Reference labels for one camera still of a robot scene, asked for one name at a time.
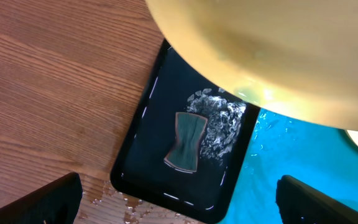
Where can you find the green scrubbing sponge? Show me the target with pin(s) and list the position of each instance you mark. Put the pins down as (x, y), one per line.
(189, 129)

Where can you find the teal plastic tray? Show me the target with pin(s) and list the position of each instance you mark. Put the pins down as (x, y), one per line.
(322, 157)

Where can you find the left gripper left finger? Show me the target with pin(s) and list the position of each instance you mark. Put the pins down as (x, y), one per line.
(56, 202)

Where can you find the black plastic tray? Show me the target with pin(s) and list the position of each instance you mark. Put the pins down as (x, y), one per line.
(140, 170)

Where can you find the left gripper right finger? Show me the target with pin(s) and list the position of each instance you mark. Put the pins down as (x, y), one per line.
(299, 203)

